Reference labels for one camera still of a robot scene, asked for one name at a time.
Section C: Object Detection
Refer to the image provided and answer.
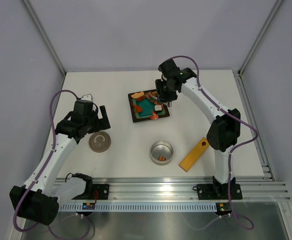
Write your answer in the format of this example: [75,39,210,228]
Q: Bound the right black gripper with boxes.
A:
[155,78,178,104]

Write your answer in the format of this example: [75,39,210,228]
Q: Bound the large brown meat piece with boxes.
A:
[145,92,157,100]

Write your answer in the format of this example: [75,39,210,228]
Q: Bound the round grey tin lid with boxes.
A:
[89,131,111,153]

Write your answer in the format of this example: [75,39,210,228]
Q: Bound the small brown meat piece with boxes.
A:
[158,156,166,161]

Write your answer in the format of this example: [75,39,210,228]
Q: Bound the metal serving tongs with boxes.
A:
[152,94,172,108]

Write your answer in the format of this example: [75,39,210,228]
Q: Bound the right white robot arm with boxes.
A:
[155,58,240,200]

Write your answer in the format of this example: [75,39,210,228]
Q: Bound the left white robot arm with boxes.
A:
[10,94,110,226]

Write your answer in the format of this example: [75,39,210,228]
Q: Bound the round metal lunch tin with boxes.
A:
[149,141,174,166]

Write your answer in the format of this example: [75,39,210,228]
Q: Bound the white tofu cube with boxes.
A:
[154,104,162,112]

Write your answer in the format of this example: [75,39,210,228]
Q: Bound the black square plate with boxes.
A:
[128,89,170,123]

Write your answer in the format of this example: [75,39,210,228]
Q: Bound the orange toy shrimp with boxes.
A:
[149,111,159,120]

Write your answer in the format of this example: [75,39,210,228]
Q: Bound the orange flat food slice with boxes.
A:
[131,91,144,99]

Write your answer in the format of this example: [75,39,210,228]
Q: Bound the red crab claw food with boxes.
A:
[131,103,143,113]

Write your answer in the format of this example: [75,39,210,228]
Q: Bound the yellow wooden block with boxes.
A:
[178,137,209,173]

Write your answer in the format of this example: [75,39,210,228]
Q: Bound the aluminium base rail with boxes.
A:
[23,176,291,202]

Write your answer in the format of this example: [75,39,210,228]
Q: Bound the right aluminium frame post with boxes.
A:
[237,0,285,77]

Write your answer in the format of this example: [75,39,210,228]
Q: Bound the aluminium frame post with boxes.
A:
[21,0,67,78]
[237,0,285,77]

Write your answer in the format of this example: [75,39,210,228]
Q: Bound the slotted white cable duct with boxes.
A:
[59,202,217,213]

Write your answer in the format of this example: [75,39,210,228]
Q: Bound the left aluminium frame post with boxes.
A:
[21,0,67,78]

